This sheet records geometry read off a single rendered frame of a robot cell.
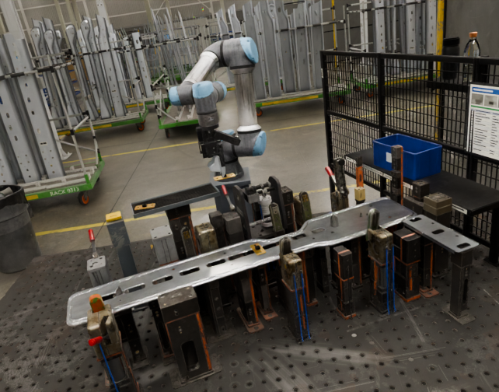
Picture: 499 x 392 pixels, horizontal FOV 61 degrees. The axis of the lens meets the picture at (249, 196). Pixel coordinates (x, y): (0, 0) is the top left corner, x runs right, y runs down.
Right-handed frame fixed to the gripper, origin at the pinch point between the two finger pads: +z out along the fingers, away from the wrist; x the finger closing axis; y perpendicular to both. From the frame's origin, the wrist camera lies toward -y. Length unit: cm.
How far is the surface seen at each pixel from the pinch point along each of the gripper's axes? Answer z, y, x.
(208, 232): 20.6, 11.1, 5.9
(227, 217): 20.2, 1.5, -2.1
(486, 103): -10, -107, 17
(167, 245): 21.1, 27.7, 6.9
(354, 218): 28, -49, 13
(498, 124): -2, -107, 23
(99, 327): 23, 52, 44
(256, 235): 31.4, -9.3, -1.2
